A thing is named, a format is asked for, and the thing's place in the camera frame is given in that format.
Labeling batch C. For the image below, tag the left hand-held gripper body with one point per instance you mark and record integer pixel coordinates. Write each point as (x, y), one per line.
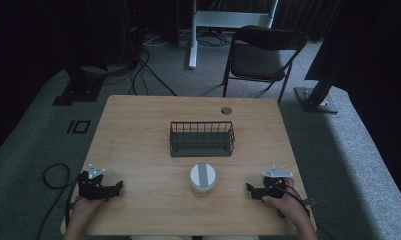
(89, 186)

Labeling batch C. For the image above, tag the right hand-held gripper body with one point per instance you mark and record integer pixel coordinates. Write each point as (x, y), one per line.
(274, 181)

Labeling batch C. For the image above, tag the person's left hand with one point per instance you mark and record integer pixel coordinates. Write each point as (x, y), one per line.
(84, 206)

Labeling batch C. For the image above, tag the person's right hand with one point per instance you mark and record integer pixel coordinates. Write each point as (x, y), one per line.
(286, 203)

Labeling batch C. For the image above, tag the white jar with grey-striped lid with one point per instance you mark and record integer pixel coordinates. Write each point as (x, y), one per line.
(203, 178)

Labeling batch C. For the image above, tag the grey table grommet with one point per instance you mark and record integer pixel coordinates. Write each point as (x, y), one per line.
(226, 110)

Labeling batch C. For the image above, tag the black stand base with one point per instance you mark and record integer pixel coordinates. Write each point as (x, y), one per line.
(78, 88)

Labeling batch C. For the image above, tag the black folding chair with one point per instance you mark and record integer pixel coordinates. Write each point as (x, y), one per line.
(258, 60)

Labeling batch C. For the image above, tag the black stand with base plate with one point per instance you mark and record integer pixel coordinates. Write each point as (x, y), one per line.
(316, 96)

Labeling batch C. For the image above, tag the white desk frame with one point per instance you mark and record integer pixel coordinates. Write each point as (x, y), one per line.
(221, 18)

